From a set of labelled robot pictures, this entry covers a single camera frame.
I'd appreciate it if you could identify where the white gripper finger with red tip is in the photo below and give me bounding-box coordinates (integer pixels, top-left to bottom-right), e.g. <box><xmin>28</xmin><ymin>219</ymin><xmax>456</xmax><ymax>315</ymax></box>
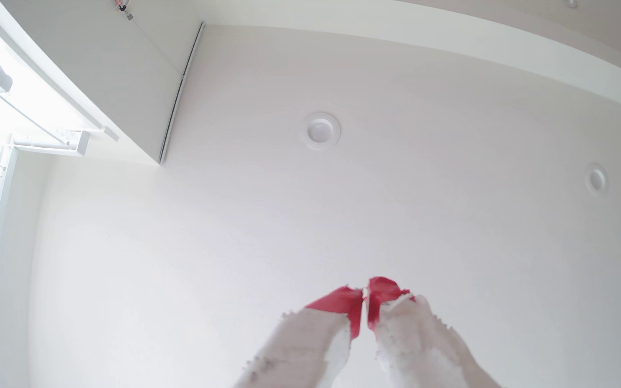
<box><xmin>235</xmin><ymin>286</ymin><xmax>364</xmax><ymax>388</ymax></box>
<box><xmin>367</xmin><ymin>276</ymin><xmax>501</xmax><ymax>388</ymax></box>

